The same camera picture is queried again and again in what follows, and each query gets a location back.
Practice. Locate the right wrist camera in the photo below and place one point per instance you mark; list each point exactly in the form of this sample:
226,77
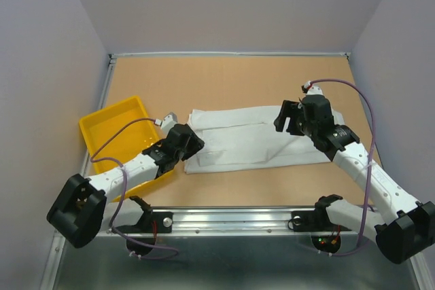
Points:
311,89

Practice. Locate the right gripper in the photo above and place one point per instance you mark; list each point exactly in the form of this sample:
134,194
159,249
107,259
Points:
290,109

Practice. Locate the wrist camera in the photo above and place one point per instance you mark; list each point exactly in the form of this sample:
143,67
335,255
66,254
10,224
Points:
311,89
168,122

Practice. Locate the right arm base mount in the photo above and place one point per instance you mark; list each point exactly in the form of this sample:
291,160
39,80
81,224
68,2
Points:
325,236

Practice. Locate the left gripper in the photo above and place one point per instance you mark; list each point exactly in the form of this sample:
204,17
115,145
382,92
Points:
195,144

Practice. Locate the white long sleeve shirt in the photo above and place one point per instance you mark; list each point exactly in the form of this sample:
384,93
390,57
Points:
246,139

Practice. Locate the yellow plastic tray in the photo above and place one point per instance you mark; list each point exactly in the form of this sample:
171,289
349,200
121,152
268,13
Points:
99,126

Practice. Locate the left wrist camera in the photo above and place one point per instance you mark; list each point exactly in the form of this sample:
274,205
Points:
168,122

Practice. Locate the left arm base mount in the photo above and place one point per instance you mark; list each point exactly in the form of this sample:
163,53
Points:
142,237

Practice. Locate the aluminium front rail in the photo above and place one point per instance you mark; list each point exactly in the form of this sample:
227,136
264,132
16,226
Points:
231,221

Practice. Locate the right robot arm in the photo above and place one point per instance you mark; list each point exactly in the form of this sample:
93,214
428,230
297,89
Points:
401,226

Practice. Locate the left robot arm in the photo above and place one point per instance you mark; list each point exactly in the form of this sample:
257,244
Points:
77,212

